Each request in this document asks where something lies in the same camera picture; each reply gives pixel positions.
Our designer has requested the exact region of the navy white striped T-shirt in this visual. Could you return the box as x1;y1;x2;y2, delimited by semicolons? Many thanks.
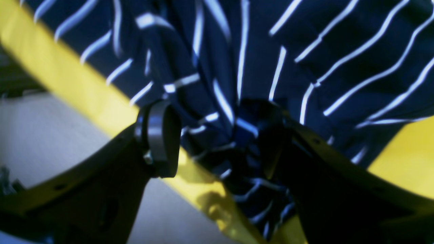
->
18;0;433;240

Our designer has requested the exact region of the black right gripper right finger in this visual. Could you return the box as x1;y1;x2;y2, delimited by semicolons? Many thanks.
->
241;99;434;244

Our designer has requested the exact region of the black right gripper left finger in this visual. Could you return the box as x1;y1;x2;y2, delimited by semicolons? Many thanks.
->
0;100;181;244

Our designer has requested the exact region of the yellow table cloth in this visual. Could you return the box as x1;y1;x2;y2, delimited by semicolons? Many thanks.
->
1;0;433;244

